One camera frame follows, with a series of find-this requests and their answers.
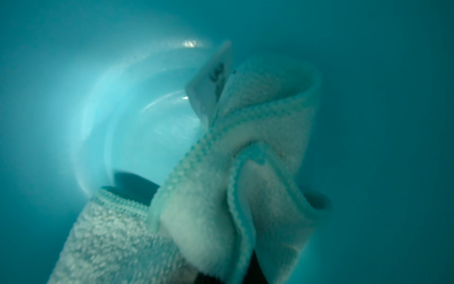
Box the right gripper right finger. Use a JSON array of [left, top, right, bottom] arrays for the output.
[[242, 251, 268, 284]]

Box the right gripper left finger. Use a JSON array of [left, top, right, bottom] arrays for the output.
[[193, 273, 222, 284]]

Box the mint green cloth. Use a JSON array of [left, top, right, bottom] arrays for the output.
[[48, 43, 331, 284]]

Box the teal bucket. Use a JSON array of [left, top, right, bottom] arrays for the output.
[[1, 1, 454, 284]]

